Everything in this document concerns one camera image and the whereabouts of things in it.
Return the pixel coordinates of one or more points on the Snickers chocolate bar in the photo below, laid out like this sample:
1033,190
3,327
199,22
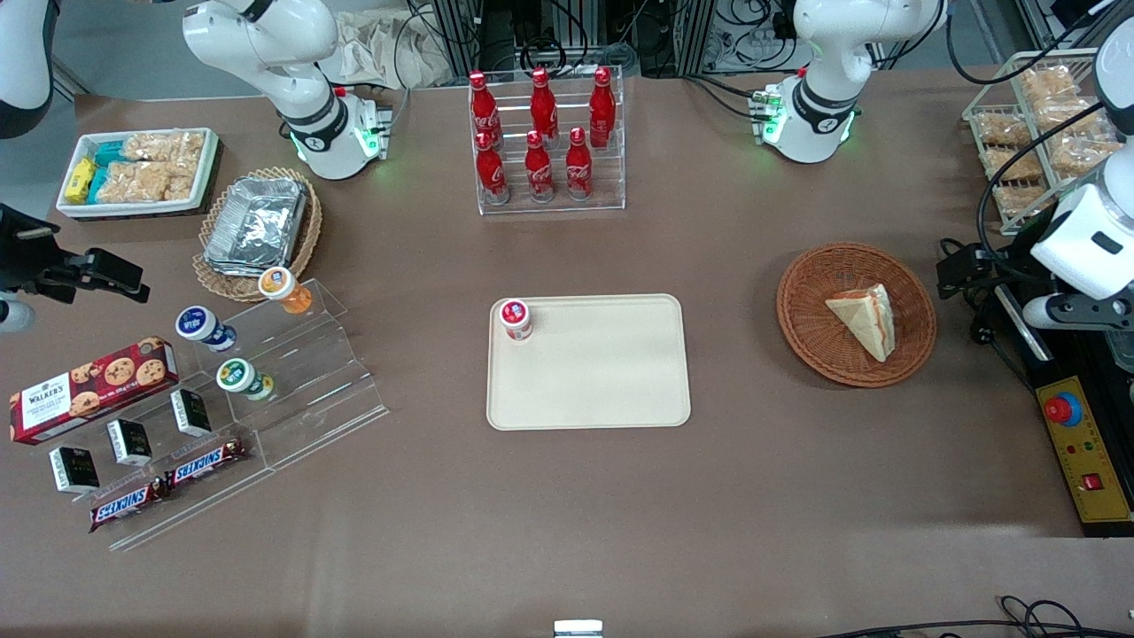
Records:
204,463
124,507

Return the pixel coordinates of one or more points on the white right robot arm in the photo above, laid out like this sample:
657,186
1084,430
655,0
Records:
266,44

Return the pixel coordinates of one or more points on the brown round wicker basket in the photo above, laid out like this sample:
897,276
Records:
815,337

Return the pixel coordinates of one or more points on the beige plastic tray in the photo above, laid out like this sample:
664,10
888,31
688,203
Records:
594,372

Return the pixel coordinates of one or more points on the white rectangular snack bin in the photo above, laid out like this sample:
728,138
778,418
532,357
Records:
208,168

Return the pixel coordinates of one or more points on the light tan wicker basket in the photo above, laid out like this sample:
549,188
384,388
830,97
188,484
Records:
221,285

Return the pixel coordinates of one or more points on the clear acrylic bottle rack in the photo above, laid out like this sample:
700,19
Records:
611,177

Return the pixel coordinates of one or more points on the orange yogurt cup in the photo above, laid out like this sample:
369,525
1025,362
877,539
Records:
282,288

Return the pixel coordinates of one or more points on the black countertop appliance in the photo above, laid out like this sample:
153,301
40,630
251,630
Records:
1107,372

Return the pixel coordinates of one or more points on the triangle sandwich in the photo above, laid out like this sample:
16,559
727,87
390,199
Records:
864,321

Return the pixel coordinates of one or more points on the red Walkers cookie box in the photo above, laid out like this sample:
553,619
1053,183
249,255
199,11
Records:
89,390

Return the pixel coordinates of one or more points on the teal snack packet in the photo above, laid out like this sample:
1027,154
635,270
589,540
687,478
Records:
111,153
97,184

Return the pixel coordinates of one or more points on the yellow emergency stop box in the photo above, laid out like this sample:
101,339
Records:
1094,496

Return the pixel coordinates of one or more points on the red lid yogurt cup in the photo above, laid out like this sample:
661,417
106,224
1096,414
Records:
516,317

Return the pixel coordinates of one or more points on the clear acrylic stepped stand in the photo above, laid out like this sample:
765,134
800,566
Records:
319,381

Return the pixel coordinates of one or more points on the red cola bottle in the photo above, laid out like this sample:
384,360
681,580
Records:
492,173
539,171
578,168
483,106
543,106
602,106

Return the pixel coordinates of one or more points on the blue yogurt cup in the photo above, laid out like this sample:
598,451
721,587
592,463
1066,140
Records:
199,324

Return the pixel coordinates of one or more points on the yellow snack packet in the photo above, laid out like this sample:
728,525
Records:
80,180

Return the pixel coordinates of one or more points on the stacked aluminium foil containers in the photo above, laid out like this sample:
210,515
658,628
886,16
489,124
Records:
257,221

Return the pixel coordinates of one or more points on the aluminium equipment frame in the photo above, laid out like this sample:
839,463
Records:
505,35

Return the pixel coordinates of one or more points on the small black box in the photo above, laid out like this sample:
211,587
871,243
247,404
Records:
129,441
190,412
74,470

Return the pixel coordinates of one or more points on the bagged fried snack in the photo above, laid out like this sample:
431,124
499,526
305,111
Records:
1050,84
1081,155
1017,199
1063,115
1003,128
1014,164

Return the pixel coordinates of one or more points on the clear rice cracker packet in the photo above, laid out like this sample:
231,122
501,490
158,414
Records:
164,146
142,182

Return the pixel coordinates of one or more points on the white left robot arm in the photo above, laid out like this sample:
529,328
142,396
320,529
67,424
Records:
824,80

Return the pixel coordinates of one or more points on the beige crumpled cloth bag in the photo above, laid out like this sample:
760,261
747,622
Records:
381,49

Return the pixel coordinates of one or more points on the green yogurt cup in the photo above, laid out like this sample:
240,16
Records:
237,377

